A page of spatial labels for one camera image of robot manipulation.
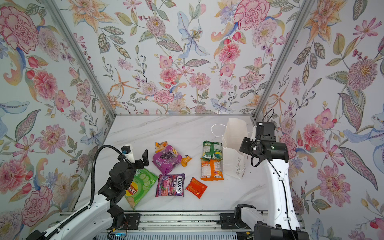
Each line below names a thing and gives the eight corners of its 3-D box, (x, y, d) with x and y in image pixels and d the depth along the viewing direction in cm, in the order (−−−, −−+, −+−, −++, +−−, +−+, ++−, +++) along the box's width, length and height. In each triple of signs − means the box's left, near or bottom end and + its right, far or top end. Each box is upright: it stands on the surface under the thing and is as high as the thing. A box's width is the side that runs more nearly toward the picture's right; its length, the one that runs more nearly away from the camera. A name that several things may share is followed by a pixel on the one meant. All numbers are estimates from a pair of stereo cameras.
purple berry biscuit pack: (151, 161, 96) (149, 157, 92) (170, 147, 103) (169, 142, 99) (165, 176, 90) (164, 172, 85) (184, 160, 96) (183, 156, 92)
